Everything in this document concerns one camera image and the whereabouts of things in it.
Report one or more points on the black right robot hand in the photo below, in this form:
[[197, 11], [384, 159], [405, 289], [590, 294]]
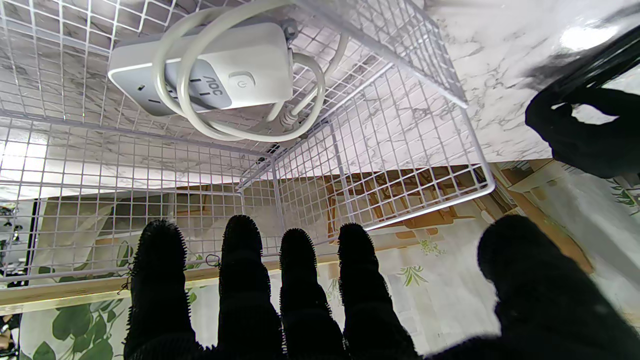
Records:
[[350, 310]]

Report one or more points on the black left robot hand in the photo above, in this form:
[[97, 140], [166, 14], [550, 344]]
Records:
[[590, 135]]

